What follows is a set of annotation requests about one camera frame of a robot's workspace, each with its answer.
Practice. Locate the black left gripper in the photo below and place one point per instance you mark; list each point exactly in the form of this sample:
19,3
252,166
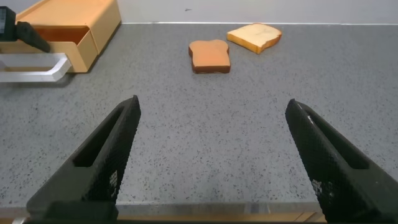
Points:
7,25

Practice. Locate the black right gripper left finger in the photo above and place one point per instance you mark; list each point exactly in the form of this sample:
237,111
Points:
99,165

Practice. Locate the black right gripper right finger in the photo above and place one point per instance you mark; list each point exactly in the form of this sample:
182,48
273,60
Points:
339,168

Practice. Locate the brown toast slice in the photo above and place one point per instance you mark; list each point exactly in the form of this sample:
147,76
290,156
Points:
210,56

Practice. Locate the white bread slice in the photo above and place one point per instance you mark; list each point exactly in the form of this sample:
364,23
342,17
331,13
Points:
255,35

